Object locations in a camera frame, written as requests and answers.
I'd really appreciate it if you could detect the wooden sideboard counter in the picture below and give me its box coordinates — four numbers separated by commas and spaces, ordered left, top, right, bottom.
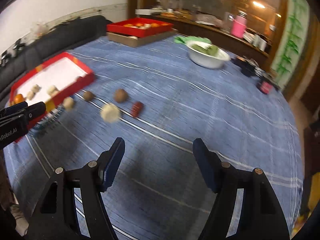
134, 9, 269, 64

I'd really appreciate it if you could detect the black leather sofa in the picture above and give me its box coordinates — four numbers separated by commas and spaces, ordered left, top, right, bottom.
1, 15, 112, 105

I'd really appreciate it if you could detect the white bowl with greens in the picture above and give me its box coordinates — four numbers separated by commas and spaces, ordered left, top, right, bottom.
186, 41, 231, 69

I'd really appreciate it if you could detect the orange mandarin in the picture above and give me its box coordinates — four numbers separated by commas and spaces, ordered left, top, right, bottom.
13, 94, 25, 105

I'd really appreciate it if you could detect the black charger box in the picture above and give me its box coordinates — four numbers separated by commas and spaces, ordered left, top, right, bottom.
231, 56, 259, 77

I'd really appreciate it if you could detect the pink thermos bottle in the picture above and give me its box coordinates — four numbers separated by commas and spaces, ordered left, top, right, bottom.
231, 10, 247, 38

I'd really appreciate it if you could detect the beige cake chunk large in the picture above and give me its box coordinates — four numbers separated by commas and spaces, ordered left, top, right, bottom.
100, 103, 121, 123

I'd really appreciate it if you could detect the blue plaid tablecloth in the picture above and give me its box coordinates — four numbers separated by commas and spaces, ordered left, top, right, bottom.
4, 37, 303, 239

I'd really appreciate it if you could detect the red tray white inside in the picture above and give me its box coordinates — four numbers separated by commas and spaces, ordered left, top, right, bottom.
9, 52, 95, 129

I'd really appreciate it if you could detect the red black device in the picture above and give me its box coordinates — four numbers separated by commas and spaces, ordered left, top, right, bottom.
257, 77, 273, 95

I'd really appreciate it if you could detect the beige cake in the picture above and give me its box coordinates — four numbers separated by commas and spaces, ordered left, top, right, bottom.
31, 84, 41, 94
26, 90, 35, 100

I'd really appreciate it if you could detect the beige cake chunk small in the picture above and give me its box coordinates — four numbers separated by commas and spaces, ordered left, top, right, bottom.
63, 96, 75, 111

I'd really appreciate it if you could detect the green cloth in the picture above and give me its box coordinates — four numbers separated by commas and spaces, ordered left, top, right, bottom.
174, 35, 212, 44

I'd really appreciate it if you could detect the brown cardboard box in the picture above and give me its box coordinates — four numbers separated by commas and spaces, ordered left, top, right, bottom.
107, 29, 177, 48

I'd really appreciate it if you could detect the brown round longan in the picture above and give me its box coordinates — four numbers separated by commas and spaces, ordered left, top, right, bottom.
114, 88, 129, 103
82, 90, 95, 102

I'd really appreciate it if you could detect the far red fruit box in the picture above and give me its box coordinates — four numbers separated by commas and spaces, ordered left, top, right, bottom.
106, 17, 174, 38

